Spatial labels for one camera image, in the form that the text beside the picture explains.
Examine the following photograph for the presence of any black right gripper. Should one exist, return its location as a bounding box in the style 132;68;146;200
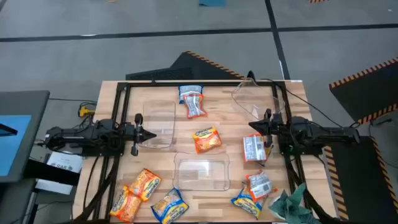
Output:
248;108;284;149

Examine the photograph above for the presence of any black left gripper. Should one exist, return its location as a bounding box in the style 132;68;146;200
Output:
129;113;157;157

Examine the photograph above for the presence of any orange Maruchan noodle packet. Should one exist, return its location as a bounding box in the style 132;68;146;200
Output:
182;93;208;120
109;185;143;223
192;125;223;154
246;170;278;203
128;168;162;202
243;133;269;163

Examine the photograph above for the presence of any blue Maruchan noodle packet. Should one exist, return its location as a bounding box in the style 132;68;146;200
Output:
150;187;190;224
178;84;205;105
230;186;264;220

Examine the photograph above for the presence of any clear plastic bin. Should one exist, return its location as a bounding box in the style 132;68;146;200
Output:
172;151;231;192
231;78;286;123
142;99;177;150

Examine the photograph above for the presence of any black platform with striped edge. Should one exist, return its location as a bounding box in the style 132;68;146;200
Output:
328;57;398;125
125;50;246;81
322;136;398;224

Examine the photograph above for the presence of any crumpled green cloth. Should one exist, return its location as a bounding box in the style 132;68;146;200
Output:
268;182;321;224

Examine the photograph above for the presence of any white printed paper sheet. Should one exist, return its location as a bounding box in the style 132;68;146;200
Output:
46;151;84;174

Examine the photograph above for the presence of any monitor with blue screen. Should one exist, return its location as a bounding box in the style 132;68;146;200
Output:
0;90;50;184

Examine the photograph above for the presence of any black metal rig frame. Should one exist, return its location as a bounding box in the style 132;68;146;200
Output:
104;80;312;224

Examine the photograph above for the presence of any yellow cable connector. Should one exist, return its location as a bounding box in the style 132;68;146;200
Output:
78;105;95;118

